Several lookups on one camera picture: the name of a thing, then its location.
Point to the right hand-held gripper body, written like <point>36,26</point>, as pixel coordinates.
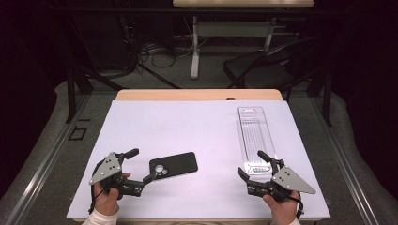
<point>292,180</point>

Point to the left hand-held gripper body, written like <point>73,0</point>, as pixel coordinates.
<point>106,170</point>

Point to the clear plastic packaging box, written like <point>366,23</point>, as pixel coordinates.
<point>255,137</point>

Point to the person's left hand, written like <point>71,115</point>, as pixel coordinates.
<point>104,201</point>

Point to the person's right hand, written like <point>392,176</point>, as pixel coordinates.
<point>281,211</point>

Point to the white table mat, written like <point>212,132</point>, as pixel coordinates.
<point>194,131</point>

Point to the black metal stand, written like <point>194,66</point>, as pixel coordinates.
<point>71,100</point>
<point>327,103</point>

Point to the wooden table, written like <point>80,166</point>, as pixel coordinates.
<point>187,94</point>

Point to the black metal floor bar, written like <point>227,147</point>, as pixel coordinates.
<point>159,76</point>

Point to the black folding chair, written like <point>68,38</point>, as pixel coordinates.
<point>259,72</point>

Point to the white-legged background desk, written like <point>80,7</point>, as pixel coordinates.
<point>231,29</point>

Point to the metal floor rail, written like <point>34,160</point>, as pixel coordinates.
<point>344,161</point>
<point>47,161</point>

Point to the black horizontal frame bar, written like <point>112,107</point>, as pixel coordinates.
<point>125,11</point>

